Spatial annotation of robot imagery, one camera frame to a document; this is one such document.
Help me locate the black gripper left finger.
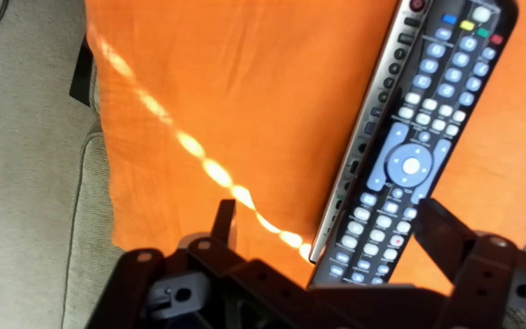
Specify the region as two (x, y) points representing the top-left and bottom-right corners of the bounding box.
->
(86, 200), (349, 329)

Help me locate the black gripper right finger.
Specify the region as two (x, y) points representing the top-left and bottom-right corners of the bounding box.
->
(415, 200), (526, 329)

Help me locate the black remote control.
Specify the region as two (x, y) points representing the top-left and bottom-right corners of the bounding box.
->
(311, 0), (519, 287)

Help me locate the silver Panasonic remote control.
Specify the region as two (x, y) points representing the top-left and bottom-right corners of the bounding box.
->
(307, 0), (433, 264)

